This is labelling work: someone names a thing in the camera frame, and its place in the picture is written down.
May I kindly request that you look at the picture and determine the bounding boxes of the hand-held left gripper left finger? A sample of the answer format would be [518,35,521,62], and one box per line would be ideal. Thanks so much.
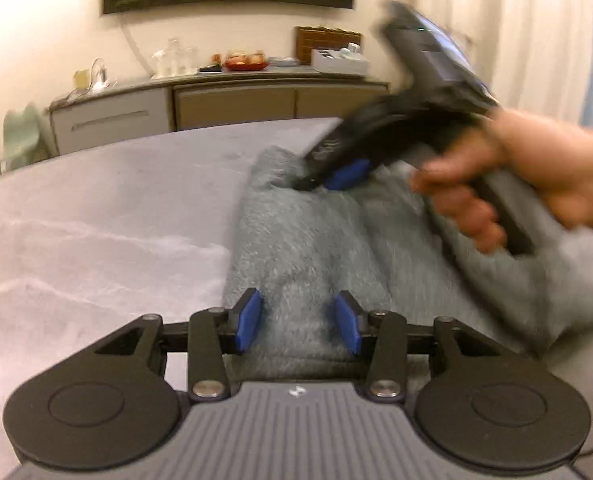
[94,287,264,403]

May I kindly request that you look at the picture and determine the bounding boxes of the red fruit plate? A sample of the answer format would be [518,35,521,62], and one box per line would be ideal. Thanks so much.
[224,51,269,72]

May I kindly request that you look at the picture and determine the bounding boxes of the person's right hand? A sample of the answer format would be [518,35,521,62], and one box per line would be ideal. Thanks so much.
[410,109,588,254]

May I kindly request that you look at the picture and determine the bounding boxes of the white curtain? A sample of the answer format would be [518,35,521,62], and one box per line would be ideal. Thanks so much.
[416,0,593,128]

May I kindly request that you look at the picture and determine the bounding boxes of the grey sideboard cabinet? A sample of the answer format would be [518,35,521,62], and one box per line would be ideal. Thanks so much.
[49,71,391,157]

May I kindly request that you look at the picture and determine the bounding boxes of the brown wooden framed board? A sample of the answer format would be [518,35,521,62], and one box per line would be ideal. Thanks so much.
[295,25,363,65]

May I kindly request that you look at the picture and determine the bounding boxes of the green plastic child chair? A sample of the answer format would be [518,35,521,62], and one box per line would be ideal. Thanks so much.
[0,102,53,177]

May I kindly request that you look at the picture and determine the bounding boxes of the black wall cable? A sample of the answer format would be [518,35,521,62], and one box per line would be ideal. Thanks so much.
[118,14,153,75]

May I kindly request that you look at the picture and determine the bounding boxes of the grey fleece pants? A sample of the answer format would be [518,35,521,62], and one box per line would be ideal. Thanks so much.
[224,145,593,382]

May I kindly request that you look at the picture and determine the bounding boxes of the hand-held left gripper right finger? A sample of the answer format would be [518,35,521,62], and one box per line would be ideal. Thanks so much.
[333,289,502,403]

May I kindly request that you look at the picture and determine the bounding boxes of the grey storage box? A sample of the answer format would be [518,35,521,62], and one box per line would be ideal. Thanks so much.
[309,44,370,77]

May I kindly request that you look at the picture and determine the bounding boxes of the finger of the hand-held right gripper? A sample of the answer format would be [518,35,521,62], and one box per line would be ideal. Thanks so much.
[294,96,418,193]

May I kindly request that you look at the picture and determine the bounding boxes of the white power strip with charger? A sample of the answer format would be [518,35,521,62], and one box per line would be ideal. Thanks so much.
[90,57,113,89]

